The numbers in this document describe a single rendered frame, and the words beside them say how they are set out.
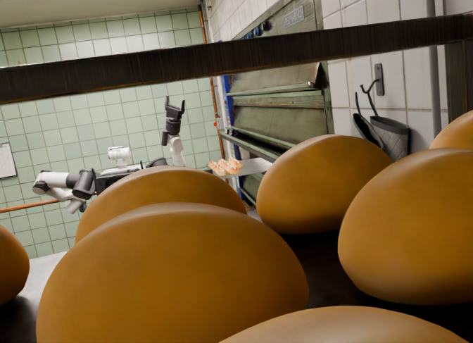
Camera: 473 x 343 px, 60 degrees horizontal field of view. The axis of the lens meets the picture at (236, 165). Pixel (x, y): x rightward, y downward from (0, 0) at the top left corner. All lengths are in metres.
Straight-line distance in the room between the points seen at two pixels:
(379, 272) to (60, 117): 4.13
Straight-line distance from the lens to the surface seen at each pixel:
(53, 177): 2.53
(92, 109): 4.19
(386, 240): 0.16
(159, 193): 0.22
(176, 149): 2.47
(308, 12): 1.67
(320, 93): 1.58
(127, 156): 2.38
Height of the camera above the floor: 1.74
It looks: 10 degrees down
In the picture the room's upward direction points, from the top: 8 degrees counter-clockwise
